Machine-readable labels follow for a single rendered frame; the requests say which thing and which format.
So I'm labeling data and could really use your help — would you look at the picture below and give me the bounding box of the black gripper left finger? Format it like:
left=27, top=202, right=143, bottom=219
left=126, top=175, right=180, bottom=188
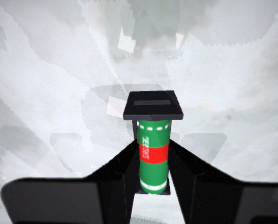
left=0, top=139, right=140, bottom=224

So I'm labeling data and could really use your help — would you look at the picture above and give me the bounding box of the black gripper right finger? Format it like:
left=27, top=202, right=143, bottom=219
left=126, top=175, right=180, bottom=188
left=168, top=139, right=278, bottom=224

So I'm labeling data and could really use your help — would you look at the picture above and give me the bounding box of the green cylindrical battery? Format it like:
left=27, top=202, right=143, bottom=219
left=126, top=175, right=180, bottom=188
left=137, top=120, right=170, bottom=194

